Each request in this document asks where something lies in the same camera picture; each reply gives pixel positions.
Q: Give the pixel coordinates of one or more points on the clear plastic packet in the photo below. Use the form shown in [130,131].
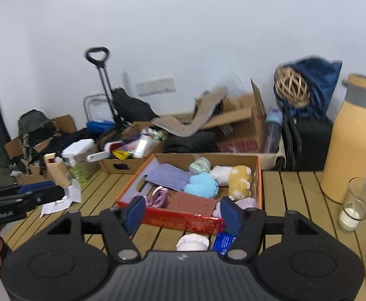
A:
[143,145]

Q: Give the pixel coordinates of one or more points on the white plush toy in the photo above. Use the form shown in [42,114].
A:
[222,175]

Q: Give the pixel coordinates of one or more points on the silver folding stool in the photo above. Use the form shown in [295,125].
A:
[90,98]

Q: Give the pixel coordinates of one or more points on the orange-edged cardboard box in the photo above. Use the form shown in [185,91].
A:
[176,219]

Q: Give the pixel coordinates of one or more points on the plain cardboard box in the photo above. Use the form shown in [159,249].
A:
[65,124]

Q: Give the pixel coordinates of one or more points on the glass candle jar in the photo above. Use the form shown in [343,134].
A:
[356,207]

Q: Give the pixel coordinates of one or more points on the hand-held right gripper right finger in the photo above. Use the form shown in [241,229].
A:
[230,215]

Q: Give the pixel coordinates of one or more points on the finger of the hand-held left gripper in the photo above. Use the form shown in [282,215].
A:
[45,196]
[35,188]

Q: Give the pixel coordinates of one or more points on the blue box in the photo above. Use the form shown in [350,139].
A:
[101,126]

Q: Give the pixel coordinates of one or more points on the beige fleece mat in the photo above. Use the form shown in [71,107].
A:
[201,109]

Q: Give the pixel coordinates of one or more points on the pale green scrunchie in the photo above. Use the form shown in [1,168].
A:
[200,165]

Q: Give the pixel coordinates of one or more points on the clear water bottle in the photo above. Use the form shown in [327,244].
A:
[273,131]

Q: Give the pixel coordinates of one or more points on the yellow thermos jug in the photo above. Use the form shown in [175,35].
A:
[352,150]

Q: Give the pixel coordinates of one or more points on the black cloth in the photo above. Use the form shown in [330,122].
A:
[192,142]

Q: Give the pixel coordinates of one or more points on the colourful snack packet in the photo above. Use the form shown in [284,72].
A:
[121,154]

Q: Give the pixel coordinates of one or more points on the blue plush toy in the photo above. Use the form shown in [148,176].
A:
[201,186]

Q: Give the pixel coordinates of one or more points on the purple knitted cloth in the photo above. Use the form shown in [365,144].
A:
[170,177]

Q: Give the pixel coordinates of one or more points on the dark backpack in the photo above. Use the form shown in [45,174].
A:
[34,125]

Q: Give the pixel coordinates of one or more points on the open cardboard box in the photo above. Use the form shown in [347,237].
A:
[239,125]

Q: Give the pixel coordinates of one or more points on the reddish brown cloth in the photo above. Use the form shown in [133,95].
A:
[192,203]

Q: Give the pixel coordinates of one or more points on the beige box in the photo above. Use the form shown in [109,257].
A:
[57,171]

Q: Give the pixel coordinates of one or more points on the yellow plush toy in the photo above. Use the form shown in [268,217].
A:
[240,182]

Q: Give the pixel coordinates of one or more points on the white paper slips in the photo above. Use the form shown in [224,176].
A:
[60,199]

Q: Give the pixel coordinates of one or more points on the cardboard box with sundries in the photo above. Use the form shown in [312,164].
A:
[120,166]

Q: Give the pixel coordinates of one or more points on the white soft toy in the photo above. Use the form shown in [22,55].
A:
[193,242]

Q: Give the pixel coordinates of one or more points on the lilac shell plush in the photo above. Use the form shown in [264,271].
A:
[246,203]

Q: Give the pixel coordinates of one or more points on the wicker ball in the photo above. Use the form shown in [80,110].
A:
[291,86]

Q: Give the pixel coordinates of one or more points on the blue velvet bag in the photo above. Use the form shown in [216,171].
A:
[322,81]

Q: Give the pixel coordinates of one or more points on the white wall socket panel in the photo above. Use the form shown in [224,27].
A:
[156,85]

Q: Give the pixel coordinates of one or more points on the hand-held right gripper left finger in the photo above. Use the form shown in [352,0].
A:
[136,214]

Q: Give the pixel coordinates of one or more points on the blue packet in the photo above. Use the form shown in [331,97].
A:
[224,243]

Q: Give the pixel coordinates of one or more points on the black bag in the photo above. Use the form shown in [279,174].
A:
[132,106]

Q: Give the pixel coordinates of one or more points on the pink ribbon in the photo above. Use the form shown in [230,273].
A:
[160,197]

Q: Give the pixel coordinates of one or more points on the white lidded container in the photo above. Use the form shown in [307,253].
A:
[79,150]

